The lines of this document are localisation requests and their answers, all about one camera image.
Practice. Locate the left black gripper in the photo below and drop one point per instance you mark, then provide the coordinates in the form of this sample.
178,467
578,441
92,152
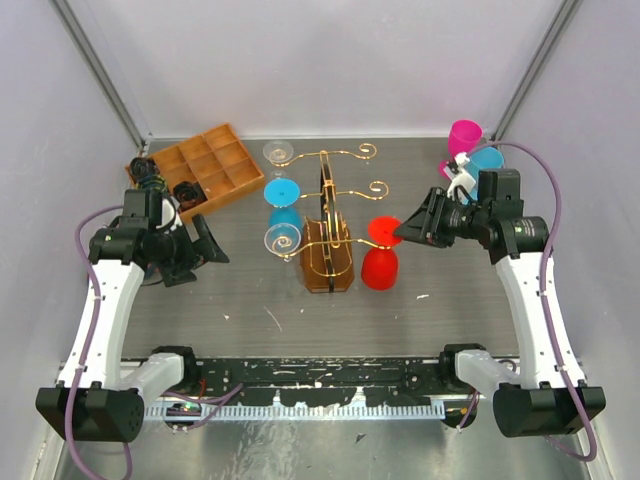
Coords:
200,251

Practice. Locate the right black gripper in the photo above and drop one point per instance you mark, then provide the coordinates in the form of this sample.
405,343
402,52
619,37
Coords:
426,224

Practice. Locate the red plastic wine glass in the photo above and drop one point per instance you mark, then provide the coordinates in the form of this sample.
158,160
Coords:
380,267

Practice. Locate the light blue plastic wine glass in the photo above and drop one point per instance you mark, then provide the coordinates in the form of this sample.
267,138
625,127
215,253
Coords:
486,158

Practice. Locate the magenta plastic wine glass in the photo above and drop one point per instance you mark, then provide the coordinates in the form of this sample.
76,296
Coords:
464,135

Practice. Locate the clear wine glass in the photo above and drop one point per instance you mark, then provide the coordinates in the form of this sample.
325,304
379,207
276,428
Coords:
282,240
279,154

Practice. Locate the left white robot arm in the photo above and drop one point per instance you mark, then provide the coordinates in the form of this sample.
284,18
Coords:
91,400

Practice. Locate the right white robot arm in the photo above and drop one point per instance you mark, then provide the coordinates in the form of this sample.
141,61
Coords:
549,394

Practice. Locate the clear front wine glass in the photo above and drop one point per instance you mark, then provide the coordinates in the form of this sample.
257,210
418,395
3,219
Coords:
282,240

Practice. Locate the black coiled item on tray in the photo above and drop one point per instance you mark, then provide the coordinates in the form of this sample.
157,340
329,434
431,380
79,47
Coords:
188,194

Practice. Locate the black coiled item beside tray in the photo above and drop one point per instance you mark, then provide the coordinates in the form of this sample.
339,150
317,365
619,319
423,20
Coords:
146,175

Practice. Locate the wooden compartment tray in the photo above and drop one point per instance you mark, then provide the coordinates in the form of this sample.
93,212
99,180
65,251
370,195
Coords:
216,163

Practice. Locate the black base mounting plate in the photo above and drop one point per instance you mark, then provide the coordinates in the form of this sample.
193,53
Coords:
323,381

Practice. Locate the gold wire wine glass rack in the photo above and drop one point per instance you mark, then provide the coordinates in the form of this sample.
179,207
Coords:
325,253

